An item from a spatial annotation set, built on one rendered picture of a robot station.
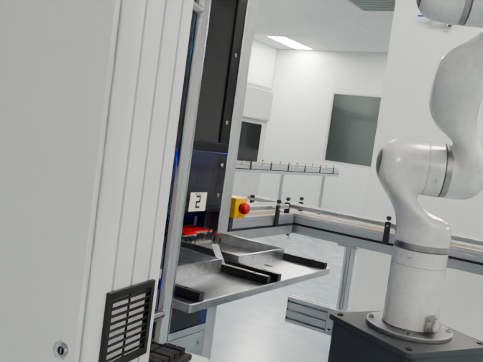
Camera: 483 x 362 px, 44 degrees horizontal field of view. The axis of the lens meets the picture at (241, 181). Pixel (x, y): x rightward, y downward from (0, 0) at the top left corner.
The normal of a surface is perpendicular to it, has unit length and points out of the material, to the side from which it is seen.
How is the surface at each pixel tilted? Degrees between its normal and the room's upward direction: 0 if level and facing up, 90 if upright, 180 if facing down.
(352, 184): 90
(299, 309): 90
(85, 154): 90
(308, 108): 90
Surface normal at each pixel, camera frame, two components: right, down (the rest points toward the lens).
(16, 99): -0.40, 0.01
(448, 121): -0.50, 0.62
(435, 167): -0.11, -0.04
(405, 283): -0.62, -0.03
